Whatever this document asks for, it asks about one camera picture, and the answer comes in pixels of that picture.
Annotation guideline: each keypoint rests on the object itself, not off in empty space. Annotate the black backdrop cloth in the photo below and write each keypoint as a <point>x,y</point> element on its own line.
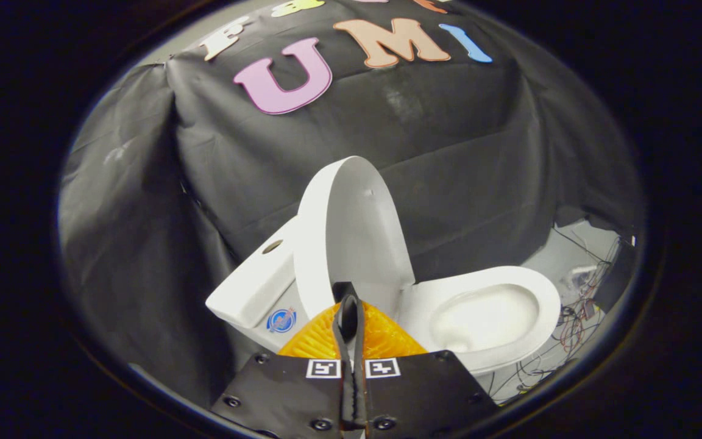
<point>448,152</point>

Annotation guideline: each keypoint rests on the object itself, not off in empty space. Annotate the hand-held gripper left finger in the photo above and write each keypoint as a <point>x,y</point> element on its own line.
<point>342,329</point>

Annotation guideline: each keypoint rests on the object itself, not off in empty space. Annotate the black box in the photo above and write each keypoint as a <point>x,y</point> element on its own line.
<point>616,277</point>

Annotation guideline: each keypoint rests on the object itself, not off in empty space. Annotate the white toilet lid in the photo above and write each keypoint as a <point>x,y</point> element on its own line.
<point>357,225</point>

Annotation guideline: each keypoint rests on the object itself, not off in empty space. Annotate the white toilet bowl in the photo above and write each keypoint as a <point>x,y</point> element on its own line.
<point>485,317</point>

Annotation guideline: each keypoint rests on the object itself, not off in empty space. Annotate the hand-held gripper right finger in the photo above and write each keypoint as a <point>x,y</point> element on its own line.
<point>359,366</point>

